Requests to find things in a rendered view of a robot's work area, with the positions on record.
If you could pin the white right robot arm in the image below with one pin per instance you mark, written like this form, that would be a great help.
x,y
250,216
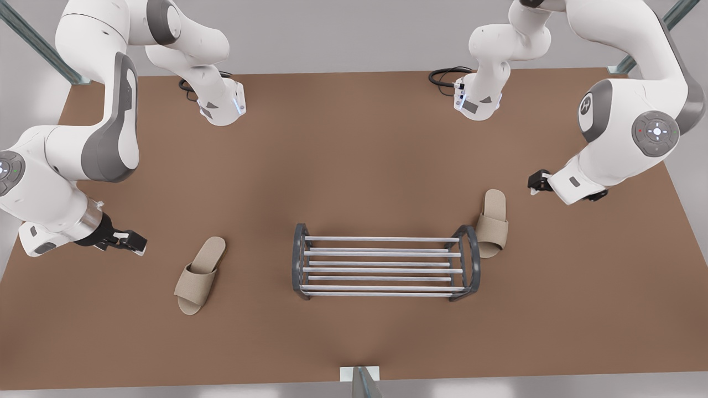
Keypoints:
x,y
66,160

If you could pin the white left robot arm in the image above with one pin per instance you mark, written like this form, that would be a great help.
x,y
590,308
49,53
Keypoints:
x,y
625,99

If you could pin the grey metal shoe rack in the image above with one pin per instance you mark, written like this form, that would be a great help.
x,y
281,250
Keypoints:
x,y
384,264

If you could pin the beige open-toe slipper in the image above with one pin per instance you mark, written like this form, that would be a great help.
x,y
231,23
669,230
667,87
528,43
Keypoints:
x,y
199,276
491,226

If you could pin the silver frame post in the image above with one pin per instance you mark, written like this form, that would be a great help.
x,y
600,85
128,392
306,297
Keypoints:
x,y
658,33
362,382
38,44

